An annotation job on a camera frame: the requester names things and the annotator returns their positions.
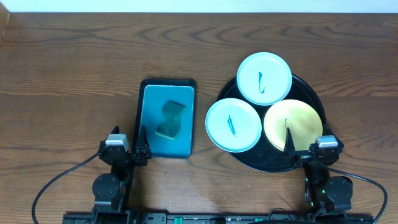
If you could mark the green scrubbing sponge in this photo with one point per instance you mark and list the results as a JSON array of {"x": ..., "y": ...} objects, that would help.
[{"x": 169, "y": 127}]

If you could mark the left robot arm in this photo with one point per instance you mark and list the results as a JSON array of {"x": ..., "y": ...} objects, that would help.
[{"x": 111, "y": 190}]

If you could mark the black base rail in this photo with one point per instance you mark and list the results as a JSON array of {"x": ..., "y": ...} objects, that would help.
[{"x": 162, "y": 218}]

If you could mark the yellow plate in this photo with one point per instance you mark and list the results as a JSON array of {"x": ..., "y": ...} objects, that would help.
[{"x": 300, "y": 118}]

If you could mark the white plate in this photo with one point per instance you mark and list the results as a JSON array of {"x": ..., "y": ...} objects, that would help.
[
  {"x": 233, "y": 125},
  {"x": 264, "y": 78}
]

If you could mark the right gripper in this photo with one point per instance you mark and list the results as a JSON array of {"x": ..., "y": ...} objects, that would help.
[{"x": 290, "y": 147}]

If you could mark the black round serving tray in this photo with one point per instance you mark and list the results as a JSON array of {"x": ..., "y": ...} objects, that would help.
[{"x": 264, "y": 156}]

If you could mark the black rectangular water tray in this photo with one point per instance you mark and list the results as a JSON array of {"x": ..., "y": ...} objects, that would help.
[{"x": 154, "y": 96}]

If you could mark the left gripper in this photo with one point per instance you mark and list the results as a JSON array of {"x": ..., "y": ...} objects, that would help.
[{"x": 130, "y": 156}]

